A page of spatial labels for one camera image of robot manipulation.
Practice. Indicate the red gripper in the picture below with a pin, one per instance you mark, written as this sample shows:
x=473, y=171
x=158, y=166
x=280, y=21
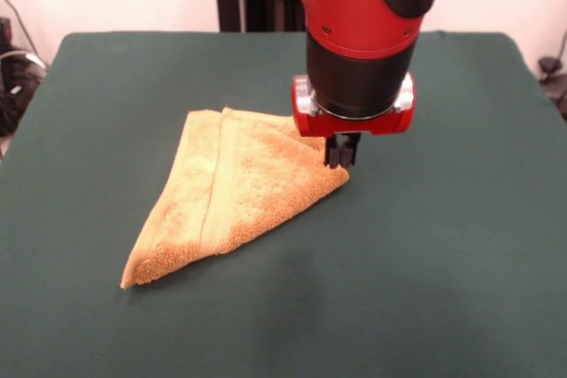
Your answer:
x=385, y=126

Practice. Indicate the tan towel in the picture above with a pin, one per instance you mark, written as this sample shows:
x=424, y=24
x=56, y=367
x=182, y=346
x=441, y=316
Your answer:
x=248, y=183

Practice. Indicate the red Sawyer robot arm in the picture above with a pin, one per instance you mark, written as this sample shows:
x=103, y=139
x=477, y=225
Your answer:
x=345, y=6

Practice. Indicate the dark green table cloth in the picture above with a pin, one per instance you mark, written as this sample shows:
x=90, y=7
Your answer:
x=443, y=218

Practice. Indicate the small black box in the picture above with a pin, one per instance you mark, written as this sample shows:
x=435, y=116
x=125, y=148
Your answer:
x=4, y=29

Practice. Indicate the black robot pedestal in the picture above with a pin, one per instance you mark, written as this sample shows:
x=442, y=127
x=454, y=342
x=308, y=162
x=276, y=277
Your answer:
x=270, y=10

